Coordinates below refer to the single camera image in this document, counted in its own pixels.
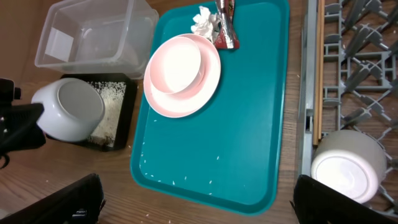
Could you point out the black plastic tray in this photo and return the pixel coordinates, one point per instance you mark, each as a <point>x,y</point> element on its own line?
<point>126,110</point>

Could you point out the teal serving tray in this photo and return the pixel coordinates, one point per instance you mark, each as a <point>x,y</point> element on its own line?
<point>226,154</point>

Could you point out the grey bowl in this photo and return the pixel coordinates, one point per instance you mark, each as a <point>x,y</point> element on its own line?
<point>72,109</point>

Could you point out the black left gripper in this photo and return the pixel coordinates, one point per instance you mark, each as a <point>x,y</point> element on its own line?
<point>19,129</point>

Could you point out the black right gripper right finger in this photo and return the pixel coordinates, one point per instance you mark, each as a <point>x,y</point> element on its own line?
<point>315,203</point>

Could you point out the clear plastic container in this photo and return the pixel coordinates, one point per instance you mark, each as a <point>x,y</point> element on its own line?
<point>97,36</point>

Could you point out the red foil snack wrapper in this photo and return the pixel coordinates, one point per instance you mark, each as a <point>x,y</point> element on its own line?
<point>226,37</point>

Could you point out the cream paper cup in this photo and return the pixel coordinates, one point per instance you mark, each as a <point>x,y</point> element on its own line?
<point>351,163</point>

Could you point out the rice and food waste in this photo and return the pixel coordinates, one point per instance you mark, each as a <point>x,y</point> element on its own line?
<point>112,94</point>

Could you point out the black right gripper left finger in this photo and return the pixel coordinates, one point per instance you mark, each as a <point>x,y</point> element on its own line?
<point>79,202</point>

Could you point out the pink plate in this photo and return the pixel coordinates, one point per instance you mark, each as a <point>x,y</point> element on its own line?
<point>187,102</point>

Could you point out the pink bowl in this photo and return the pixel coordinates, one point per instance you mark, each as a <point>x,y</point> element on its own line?
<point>176,66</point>

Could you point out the crumpled white tissue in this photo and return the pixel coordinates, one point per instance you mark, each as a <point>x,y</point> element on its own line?
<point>206,24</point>

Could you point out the wooden chopstick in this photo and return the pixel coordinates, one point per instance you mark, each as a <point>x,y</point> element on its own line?
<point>321,13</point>
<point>316,117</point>

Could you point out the grey dishwasher rack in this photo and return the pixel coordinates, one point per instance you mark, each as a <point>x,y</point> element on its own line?
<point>359,83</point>

